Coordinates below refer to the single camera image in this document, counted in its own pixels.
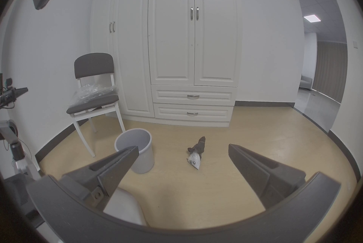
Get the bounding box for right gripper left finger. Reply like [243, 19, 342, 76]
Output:
[60, 145, 139, 210]

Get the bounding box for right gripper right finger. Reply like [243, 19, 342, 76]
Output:
[228, 144, 307, 211]

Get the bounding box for clear plastic bag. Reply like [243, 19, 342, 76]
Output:
[71, 84, 118, 103]

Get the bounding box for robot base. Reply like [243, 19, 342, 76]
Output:
[103, 187, 148, 227]

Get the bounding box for white trash bin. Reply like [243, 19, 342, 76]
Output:
[114, 128, 155, 174]

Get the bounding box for crumpled black plastic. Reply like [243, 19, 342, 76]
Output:
[187, 136, 206, 156]

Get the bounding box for white printed wrapper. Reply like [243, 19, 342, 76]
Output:
[186, 151, 202, 171]

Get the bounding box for white chair grey cushions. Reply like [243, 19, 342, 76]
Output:
[66, 53, 126, 158]

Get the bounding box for grey curtain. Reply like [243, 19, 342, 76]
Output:
[312, 41, 348, 103]

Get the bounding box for white wardrobe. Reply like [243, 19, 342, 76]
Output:
[90, 0, 243, 127]

